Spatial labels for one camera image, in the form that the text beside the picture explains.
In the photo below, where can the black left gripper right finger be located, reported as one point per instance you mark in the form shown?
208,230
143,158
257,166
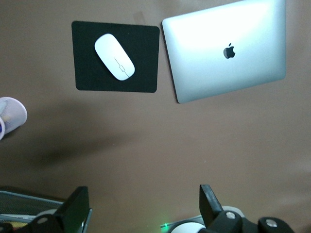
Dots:
212,216

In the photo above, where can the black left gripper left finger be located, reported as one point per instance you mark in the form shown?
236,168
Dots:
70,213

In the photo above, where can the silver laptop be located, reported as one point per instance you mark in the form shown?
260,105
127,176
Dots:
218,36

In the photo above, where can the pink mesh pen cup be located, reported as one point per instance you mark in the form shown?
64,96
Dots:
17,114

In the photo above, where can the black mouse pad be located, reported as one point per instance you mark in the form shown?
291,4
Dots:
85,72

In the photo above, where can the white computer mouse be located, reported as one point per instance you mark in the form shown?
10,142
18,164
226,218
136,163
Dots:
114,57

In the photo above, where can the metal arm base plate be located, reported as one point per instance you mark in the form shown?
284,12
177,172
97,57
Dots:
189,218

